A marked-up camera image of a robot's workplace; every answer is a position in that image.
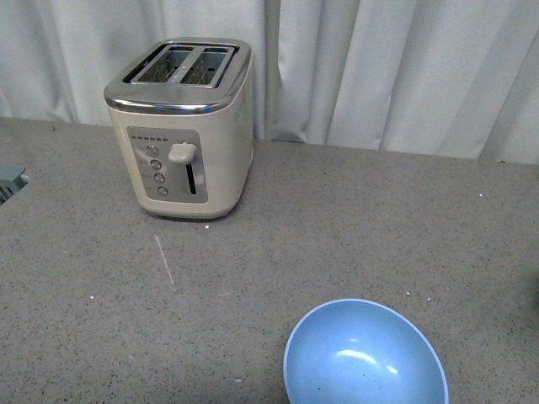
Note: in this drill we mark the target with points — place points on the blue bowl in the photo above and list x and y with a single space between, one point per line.
359 351

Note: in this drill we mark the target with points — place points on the cream two-slot toaster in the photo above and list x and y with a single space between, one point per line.
183 117

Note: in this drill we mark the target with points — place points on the white curtain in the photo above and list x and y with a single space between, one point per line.
448 78

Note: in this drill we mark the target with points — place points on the green dish rack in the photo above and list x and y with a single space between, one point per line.
12 179

